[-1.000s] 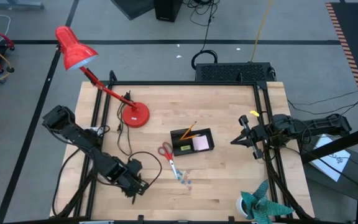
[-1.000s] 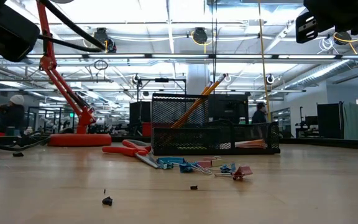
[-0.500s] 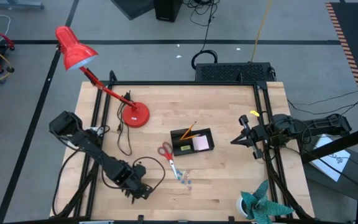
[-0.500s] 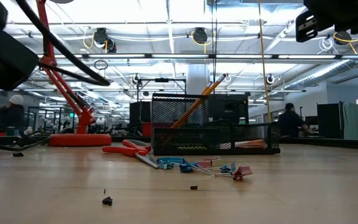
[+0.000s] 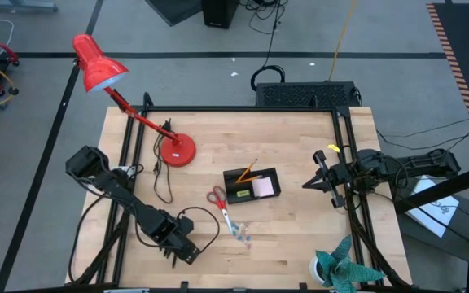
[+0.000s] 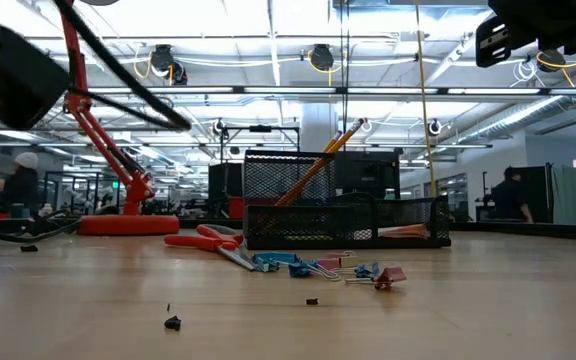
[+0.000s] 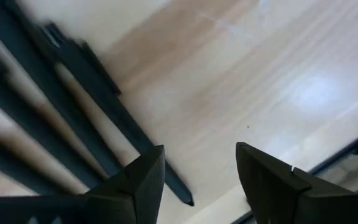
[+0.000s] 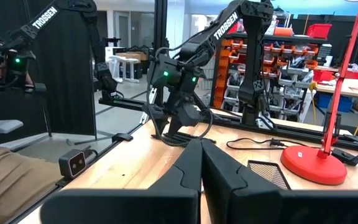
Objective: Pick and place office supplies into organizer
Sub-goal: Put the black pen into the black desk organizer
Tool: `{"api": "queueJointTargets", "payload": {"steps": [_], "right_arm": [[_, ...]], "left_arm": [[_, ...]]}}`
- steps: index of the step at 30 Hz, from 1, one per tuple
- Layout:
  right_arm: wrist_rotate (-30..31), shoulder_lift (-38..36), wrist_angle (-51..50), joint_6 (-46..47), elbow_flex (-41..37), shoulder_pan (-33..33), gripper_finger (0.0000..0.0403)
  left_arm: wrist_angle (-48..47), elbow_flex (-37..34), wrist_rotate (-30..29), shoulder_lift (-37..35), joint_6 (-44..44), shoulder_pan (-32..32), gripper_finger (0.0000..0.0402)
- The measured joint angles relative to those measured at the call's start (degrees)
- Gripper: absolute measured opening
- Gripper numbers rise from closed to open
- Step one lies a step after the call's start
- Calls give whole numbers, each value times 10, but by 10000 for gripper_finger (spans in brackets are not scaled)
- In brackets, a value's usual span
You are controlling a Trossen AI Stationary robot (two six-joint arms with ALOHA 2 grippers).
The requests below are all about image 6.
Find person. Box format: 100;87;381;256
0;151;43;217
489;166;536;224

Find pink sticky note pad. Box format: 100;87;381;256
377;223;429;240

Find red-handled scissors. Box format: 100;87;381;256
163;223;260;272

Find black hanging cable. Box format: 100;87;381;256
338;0;353;151

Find red desk lamp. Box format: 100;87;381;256
60;0;181;236

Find cream binder clip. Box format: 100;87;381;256
336;251;360;269

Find black cabinet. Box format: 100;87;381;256
207;162;244;219
510;164;555;224

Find silver ventilation duct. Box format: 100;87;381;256
460;62;576;144

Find black aluminium table frame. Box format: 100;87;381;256
0;215;576;242

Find yellow hanging cable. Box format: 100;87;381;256
414;0;439;199

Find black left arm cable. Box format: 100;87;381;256
52;0;193;132

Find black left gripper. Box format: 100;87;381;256
0;17;72;130

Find black box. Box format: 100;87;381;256
335;149;402;199

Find black mesh desk organizer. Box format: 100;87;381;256
242;148;453;250

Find red box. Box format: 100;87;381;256
227;195;247;220

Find blue binder clip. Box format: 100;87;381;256
287;259;343;283
353;262;381;280
255;251;302;266

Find red-pink binder clip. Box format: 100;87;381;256
344;265;408;291

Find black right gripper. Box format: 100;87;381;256
475;0;576;69

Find black lamp cord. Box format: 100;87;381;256
0;207;83;245

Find teal binder clip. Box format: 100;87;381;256
250;257;280;274

